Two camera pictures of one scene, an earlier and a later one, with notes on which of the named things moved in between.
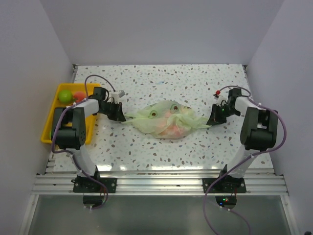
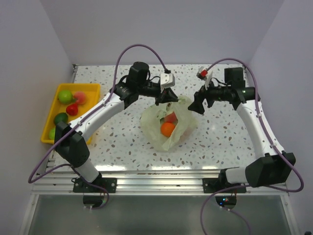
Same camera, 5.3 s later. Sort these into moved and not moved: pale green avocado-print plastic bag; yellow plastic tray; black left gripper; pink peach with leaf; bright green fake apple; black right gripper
Moved: black right gripper; black left gripper; pale green avocado-print plastic bag
Not moved: bright green fake apple; yellow plastic tray; pink peach with leaf
